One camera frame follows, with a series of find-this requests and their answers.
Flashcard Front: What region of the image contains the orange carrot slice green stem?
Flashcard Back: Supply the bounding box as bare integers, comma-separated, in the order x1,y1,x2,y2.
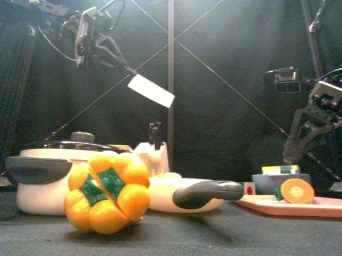
272,178,317,205

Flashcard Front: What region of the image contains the white toy cleaver black handle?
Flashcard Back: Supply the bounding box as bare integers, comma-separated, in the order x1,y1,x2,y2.
121,68,176,109

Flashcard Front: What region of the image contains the yellow green toy block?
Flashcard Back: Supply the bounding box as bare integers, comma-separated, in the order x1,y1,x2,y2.
260,164,300,176

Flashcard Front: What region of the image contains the blue grey toy bowl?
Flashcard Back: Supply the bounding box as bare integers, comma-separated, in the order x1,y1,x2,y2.
251,172,312,196

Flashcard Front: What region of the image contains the pink cutting board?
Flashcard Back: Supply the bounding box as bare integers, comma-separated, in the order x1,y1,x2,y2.
234,194,342,218

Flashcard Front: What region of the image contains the black pot lid with knob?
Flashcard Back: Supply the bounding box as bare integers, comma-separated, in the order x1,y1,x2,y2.
25,131,129,154

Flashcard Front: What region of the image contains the small orange tan box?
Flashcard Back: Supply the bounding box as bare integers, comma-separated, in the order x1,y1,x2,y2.
105,143,135,154

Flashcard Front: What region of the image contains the white toy knife block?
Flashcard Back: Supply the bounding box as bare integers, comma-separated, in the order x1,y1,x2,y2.
132,141,171,178

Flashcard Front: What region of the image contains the yellow toy bell pepper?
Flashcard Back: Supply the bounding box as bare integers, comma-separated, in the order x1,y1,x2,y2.
63,151,151,235

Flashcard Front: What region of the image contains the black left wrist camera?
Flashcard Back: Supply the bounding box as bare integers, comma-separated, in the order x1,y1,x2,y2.
79,5,115,34

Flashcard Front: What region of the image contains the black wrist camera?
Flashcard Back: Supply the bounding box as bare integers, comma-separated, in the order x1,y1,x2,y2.
264,66,303,94
79,5,115,34

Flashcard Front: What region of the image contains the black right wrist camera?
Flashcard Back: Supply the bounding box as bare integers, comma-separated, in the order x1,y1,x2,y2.
264,66,303,94

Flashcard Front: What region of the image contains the dark slanted frame strut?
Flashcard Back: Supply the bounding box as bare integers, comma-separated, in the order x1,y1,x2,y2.
299,0,326,79

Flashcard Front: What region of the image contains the vertical metal frame pole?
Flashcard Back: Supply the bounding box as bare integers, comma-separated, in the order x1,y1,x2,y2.
167,0,176,173

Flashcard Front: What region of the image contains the black toy knife handle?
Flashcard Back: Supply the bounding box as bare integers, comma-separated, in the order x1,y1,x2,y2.
155,121,164,148
148,122,158,150

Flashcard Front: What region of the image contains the white toy pan grey handle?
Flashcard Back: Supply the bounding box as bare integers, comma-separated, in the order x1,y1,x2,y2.
146,176,246,214

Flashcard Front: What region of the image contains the white toy pot grey handle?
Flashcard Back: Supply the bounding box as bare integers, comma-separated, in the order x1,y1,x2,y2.
4,147,99,216

